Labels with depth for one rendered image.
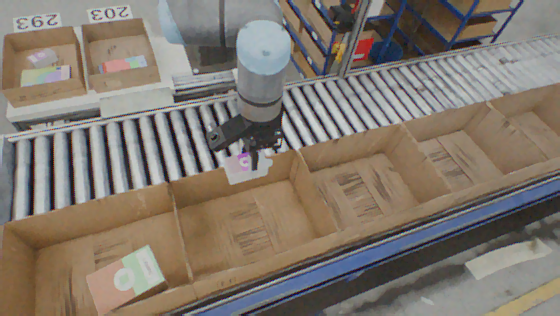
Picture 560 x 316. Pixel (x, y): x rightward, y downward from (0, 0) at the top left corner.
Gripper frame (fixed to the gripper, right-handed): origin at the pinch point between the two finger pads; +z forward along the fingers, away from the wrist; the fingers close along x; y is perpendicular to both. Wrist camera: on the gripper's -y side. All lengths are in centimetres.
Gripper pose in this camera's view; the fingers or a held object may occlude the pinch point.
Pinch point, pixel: (246, 164)
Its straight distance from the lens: 84.5
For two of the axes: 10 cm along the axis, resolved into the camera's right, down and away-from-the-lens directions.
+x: -3.7, -7.7, 5.2
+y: 9.2, -2.4, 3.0
